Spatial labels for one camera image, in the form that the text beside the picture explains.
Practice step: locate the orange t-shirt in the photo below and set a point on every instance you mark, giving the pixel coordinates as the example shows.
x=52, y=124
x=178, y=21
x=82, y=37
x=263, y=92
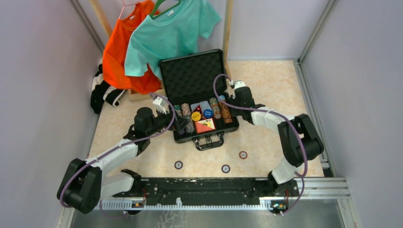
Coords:
x=115, y=52

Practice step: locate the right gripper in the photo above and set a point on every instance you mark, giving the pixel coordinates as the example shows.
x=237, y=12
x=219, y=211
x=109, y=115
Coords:
x=233, y=98

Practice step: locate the green blue chip row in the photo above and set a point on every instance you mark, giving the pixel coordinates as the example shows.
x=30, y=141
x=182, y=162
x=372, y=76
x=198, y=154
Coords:
x=178, y=110

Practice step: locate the purple chip on table right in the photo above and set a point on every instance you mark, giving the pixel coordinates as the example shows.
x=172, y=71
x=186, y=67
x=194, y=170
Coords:
x=225, y=168

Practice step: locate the purple chip on table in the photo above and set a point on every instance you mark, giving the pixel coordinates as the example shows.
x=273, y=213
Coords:
x=225, y=168
x=178, y=165

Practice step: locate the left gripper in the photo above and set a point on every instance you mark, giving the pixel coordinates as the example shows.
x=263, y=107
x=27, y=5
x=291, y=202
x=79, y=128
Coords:
x=179, y=123

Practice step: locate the blue round button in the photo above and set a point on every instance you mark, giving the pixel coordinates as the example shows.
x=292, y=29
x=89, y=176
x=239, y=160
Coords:
x=207, y=113

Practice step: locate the blue backed card deck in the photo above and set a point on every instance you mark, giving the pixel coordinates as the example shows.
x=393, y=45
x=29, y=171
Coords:
x=204, y=105

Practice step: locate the green multicolour chip row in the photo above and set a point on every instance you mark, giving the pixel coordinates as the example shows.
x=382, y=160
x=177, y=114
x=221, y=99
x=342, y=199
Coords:
x=214, y=105

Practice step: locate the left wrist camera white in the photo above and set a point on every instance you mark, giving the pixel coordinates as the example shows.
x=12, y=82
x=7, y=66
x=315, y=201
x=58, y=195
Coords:
x=159, y=102

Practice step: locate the orange red chip row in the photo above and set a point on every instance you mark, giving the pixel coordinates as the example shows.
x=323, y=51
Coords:
x=225, y=110

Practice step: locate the red playing card box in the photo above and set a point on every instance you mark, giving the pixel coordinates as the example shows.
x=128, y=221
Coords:
x=205, y=125

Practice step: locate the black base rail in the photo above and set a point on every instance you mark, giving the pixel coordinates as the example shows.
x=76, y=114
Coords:
x=208, y=192

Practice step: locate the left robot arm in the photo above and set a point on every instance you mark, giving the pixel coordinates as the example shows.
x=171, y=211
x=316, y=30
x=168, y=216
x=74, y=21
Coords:
x=87, y=182

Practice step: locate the teal t-shirt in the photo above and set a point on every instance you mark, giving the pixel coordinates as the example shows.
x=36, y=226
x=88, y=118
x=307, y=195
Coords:
x=174, y=33

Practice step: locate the wooden clothes rack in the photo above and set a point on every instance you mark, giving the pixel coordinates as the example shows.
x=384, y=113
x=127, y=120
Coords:
x=102, y=18

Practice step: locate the yellow round button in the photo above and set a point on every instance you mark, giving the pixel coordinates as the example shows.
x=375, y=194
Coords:
x=196, y=116

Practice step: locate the black white striped garment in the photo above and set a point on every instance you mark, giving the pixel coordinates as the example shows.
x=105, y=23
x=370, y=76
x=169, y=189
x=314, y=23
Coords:
x=102, y=92

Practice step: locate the red black triangle marker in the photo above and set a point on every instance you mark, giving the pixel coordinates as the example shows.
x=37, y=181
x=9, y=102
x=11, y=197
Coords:
x=197, y=109

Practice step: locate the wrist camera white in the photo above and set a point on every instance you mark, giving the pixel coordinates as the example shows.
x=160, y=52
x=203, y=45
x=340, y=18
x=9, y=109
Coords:
x=159, y=102
x=238, y=84

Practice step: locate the black poker set case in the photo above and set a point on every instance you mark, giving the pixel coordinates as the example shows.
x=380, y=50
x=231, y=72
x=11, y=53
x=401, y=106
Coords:
x=191, y=79

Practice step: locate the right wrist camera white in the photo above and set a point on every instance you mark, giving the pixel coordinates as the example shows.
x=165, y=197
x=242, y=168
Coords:
x=238, y=84

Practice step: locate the purple chip on table left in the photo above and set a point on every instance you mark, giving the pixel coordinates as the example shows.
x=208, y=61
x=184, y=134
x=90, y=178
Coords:
x=178, y=165

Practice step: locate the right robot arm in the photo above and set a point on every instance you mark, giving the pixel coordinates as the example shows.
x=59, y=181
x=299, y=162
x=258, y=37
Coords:
x=299, y=139

